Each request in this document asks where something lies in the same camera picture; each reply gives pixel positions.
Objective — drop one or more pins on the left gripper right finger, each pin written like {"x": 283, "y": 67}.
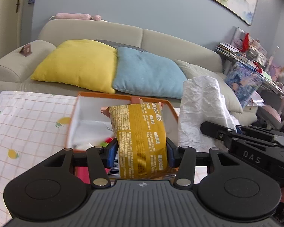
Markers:
{"x": 183, "y": 158}

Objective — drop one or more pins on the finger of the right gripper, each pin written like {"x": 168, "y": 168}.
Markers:
{"x": 216, "y": 131}

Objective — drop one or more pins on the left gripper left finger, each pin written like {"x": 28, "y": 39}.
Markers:
{"x": 98, "y": 160}

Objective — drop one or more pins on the white tissue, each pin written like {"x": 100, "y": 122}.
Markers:
{"x": 196, "y": 108}

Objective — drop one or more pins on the yellow snack bag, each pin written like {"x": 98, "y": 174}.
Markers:
{"x": 141, "y": 136}

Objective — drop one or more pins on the red lidded clear container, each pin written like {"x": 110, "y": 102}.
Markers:
{"x": 82, "y": 173}

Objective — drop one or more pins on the pink chair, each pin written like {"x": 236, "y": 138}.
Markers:
{"x": 275, "y": 118}

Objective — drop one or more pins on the orange cardboard box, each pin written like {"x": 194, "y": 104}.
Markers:
{"x": 89, "y": 126}

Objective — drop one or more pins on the blue anime picture board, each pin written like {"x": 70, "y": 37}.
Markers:
{"x": 244, "y": 81}

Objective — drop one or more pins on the beige grey cushion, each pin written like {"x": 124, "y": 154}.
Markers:
{"x": 210, "y": 82}

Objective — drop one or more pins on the lemon pattern checked tablecloth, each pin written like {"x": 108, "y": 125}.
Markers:
{"x": 33, "y": 126}

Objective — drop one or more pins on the cluttered side shelf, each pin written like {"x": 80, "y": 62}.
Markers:
{"x": 244, "y": 49}

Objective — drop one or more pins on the light blue cushion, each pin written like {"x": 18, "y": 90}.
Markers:
{"x": 147, "y": 74}

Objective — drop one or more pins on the yellow cushion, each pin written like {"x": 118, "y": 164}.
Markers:
{"x": 86, "y": 64}

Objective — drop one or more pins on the beige sofa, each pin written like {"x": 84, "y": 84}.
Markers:
{"x": 16, "y": 69}

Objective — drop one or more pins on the small brown phone stand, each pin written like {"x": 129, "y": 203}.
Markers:
{"x": 26, "y": 50}

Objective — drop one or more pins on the pink plush toy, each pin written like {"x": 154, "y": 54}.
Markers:
{"x": 81, "y": 16}

